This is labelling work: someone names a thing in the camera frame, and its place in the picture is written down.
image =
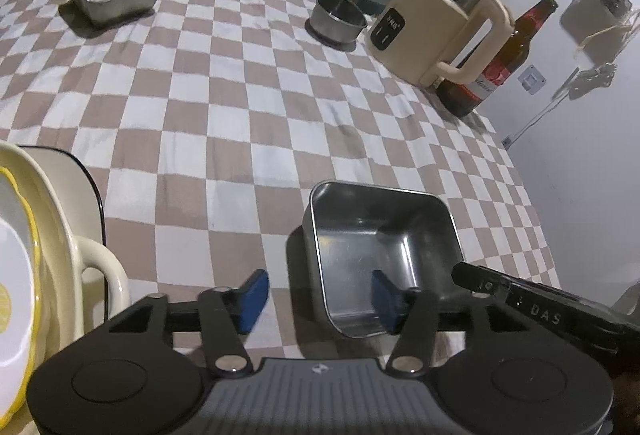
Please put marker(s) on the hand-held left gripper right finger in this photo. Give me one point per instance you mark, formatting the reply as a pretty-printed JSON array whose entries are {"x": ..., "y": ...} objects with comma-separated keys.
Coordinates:
[{"x": 387, "y": 305}]

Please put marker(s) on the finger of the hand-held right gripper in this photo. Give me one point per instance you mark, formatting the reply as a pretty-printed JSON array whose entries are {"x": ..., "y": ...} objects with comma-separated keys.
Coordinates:
[{"x": 475, "y": 279}]

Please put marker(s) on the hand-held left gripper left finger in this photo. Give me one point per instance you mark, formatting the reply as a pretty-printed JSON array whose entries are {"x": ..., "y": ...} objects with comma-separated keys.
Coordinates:
[{"x": 252, "y": 302}]

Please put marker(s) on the floral ceramic bowl yellow rim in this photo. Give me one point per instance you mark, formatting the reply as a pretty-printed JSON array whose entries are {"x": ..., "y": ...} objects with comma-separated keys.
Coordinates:
[{"x": 12, "y": 265}]

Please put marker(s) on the round steel bowl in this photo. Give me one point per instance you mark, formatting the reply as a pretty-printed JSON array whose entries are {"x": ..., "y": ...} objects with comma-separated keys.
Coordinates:
[{"x": 335, "y": 22}]

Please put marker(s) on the brown white checkered tablecloth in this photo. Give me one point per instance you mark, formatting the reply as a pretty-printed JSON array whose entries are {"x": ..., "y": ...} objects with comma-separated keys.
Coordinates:
[{"x": 225, "y": 115}]

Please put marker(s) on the brown beer bottle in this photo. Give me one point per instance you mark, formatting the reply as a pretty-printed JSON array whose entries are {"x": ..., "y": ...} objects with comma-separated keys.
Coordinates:
[{"x": 520, "y": 40}]

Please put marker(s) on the beige electric kettle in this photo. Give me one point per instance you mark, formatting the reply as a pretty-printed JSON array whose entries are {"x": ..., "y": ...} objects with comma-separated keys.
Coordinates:
[{"x": 425, "y": 25}]

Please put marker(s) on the white wall socket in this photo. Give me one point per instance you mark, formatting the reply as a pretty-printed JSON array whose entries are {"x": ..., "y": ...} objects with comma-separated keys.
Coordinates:
[{"x": 532, "y": 79}]

